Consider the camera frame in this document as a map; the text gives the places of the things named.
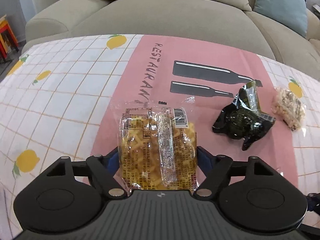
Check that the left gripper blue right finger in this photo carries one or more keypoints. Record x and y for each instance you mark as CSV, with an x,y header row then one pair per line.
x,y
216,171

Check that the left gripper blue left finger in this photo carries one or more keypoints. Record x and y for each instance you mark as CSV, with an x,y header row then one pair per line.
x,y
102,169

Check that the yellow cracker packet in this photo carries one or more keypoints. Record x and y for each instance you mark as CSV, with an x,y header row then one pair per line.
x,y
157,145

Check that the beige fabric sofa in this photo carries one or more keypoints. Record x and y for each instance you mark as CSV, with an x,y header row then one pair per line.
x,y
197,19

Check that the clear nut bar packet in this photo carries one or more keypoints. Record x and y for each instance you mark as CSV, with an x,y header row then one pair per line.
x,y
289,108

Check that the teal cushion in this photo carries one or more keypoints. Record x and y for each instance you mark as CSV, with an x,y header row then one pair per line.
x,y
291,13

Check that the dark green snack packet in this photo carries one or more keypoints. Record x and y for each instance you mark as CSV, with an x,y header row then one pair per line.
x,y
243,118

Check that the red stool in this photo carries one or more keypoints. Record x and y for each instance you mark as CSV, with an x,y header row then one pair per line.
x,y
8,39

